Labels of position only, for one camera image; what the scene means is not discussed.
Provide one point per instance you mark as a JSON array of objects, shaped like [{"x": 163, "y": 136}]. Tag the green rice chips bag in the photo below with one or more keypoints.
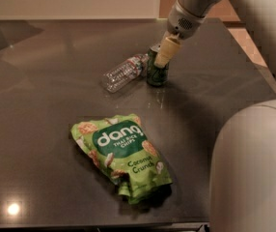
[{"x": 119, "y": 148}]

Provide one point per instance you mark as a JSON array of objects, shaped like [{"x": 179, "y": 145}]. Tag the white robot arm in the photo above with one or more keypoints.
[{"x": 243, "y": 165}]

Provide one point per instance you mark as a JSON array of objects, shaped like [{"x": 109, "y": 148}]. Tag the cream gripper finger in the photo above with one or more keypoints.
[{"x": 169, "y": 47}]

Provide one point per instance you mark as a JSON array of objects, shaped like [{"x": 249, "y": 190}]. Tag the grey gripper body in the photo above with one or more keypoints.
[{"x": 182, "y": 23}]

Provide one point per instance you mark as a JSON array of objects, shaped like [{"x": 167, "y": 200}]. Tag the green soda can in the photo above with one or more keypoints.
[{"x": 156, "y": 76}]

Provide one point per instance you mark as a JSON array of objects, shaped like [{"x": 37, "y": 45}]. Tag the clear plastic water bottle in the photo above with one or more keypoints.
[{"x": 124, "y": 73}]

